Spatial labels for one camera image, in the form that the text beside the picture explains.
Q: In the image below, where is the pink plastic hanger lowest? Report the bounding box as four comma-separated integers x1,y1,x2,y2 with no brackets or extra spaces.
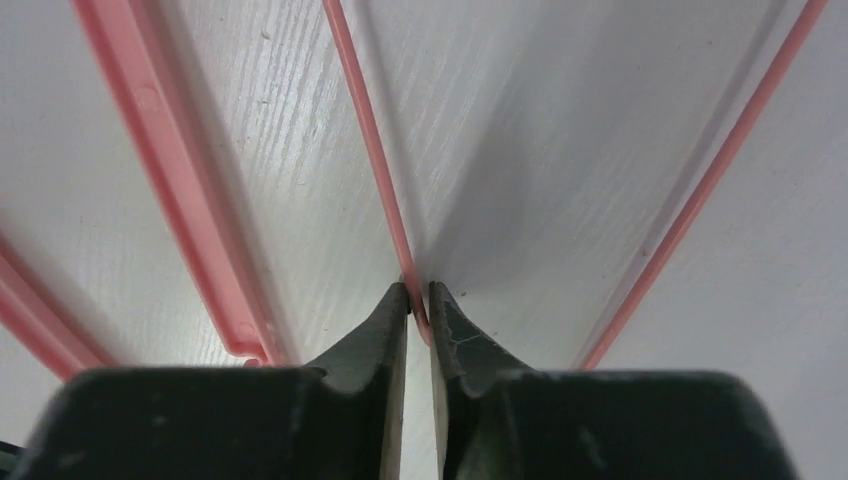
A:
1,1,291,381

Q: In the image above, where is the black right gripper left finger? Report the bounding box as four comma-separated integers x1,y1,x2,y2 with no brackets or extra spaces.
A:
304,283,408,479

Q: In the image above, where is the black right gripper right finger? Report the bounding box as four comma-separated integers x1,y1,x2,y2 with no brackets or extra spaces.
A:
428,281,530,479

